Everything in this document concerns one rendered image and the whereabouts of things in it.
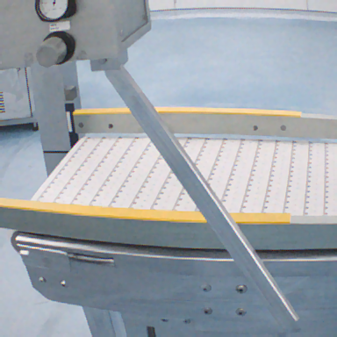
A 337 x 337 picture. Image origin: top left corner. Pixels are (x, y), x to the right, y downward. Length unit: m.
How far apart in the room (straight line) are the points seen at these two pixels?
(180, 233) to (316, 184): 0.20
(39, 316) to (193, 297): 1.20
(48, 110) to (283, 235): 0.48
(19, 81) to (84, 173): 2.35
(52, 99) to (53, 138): 0.07
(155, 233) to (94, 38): 0.22
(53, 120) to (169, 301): 0.39
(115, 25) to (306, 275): 0.32
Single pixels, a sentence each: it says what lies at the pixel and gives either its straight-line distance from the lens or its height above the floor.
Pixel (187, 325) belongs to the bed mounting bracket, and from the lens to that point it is 0.73.
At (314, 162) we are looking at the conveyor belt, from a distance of 0.75.
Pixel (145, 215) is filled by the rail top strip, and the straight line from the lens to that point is 0.59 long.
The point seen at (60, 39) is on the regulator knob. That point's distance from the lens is 0.49.
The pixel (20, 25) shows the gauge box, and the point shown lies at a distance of 0.52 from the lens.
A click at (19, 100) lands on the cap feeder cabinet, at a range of 3.14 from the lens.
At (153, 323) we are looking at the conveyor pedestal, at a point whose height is 0.64.
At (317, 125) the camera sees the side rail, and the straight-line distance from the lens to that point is 0.80.
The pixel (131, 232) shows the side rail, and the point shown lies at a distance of 0.60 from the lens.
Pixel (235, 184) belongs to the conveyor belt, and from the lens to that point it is 0.70.
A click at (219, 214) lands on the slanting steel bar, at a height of 0.89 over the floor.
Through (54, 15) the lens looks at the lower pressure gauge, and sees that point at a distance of 0.48.
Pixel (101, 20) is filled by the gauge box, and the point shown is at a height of 1.05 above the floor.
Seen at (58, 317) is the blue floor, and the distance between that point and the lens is 1.78.
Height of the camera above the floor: 1.14
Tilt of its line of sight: 27 degrees down
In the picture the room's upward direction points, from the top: 6 degrees counter-clockwise
